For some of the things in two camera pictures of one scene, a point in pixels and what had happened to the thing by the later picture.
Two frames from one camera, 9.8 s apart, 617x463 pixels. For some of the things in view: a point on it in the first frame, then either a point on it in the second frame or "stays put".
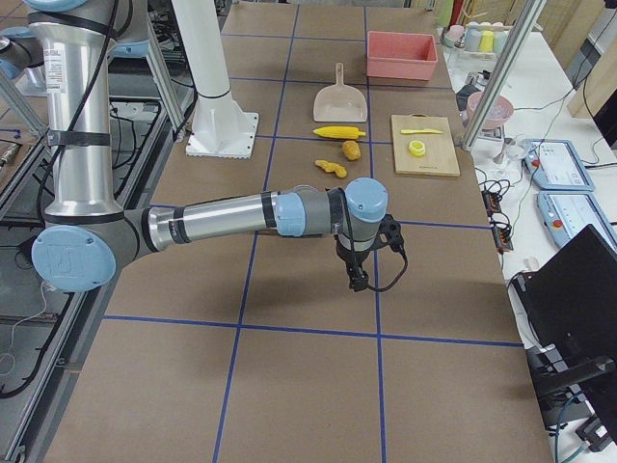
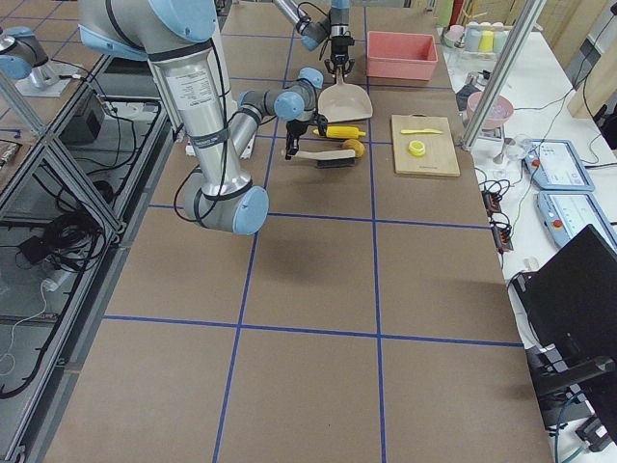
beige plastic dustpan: x=339 y=102 stays put
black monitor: x=570 y=306 stays put
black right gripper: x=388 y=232 → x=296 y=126
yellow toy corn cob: x=339 y=132 stays put
